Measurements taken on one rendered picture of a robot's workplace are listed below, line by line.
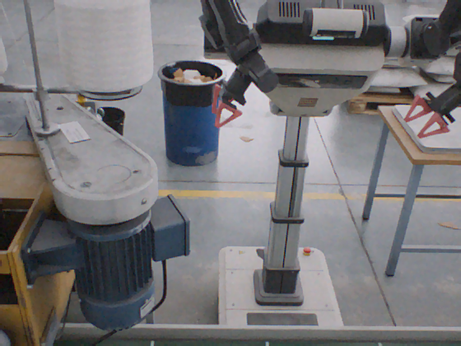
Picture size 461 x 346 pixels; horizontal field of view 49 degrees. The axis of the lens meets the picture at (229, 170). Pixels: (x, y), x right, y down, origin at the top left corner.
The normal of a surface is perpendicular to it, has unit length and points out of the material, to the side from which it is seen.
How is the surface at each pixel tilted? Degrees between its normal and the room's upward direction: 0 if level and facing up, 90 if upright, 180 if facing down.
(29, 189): 0
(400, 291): 0
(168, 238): 90
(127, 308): 92
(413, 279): 0
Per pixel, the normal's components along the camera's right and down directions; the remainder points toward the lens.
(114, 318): 0.15, 0.53
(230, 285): 0.04, -0.86
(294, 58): 0.04, -0.33
